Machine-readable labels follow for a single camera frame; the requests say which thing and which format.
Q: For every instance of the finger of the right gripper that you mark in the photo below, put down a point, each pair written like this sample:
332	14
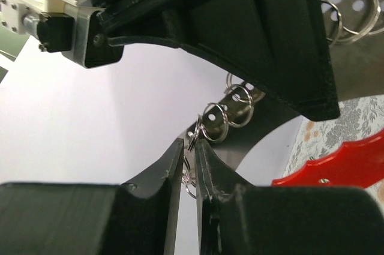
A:
279	46

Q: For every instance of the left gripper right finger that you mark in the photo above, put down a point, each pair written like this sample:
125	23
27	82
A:
237	217

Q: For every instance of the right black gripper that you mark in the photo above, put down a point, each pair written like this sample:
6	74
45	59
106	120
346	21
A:
68	27

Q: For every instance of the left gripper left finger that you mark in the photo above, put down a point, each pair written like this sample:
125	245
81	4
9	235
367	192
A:
139	216

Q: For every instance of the floral table mat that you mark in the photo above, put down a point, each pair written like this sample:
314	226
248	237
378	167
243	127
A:
360	118

